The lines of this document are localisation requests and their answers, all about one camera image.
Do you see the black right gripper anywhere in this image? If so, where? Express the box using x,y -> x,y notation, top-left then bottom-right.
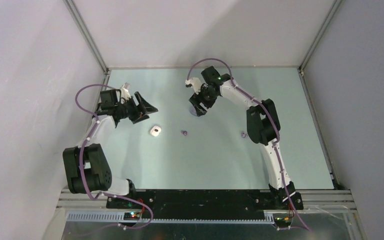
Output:
189,84 -> 218,117

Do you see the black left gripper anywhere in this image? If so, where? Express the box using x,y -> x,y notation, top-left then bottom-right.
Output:
115,92 -> 158,124

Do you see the purple oval charging case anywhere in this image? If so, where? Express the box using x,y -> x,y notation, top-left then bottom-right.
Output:
189,106 -> 198,117

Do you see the white earbud charging case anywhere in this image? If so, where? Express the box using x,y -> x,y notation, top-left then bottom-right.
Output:
149,125 -> 162,137

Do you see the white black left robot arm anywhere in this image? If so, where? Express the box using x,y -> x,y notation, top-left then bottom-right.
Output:
62,87 -> 159,208

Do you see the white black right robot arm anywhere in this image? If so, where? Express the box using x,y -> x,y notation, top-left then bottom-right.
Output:
185,66 -> 296,209

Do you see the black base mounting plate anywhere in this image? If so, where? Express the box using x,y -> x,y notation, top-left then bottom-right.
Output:
106,188 -> 304,220

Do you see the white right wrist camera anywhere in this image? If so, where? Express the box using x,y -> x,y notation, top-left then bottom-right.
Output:
185,77 -> 203,95

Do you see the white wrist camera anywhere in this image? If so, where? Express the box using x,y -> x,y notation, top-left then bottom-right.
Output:
185,77 -> 203,95
119,82 -> 132,103

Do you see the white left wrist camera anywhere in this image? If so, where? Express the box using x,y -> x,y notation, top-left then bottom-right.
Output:
119,82 -> 132,103

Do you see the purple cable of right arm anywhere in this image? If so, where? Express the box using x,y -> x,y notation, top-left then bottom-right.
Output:
185,58 -> 314,233

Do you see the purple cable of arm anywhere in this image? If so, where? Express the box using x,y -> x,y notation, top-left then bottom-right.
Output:
185,58 -> 314,233
75,84 -> 154,231

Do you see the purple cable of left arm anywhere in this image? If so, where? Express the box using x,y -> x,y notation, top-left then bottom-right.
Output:
75,84 -> 154,231

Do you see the aluminium frame corner post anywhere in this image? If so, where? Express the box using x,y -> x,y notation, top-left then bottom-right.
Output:
63,0 -> 109,74

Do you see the aluminium front frame rail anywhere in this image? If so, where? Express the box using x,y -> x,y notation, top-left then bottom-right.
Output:
57,189 -> 357,224

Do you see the right rear frame post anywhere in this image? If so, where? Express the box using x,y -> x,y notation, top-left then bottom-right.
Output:
298,0 -> 344,72

